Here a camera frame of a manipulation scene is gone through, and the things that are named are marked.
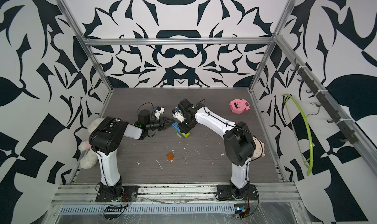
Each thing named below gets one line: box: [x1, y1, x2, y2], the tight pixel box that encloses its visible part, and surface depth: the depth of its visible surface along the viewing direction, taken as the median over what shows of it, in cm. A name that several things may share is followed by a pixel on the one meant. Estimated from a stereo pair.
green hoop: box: [281, 93, 314, 176], surface depth 64 cm
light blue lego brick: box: [171, 122, 181, 133], surface depth 93 cm
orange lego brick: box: [166, 152, 174, 161], surface depth 87 cm
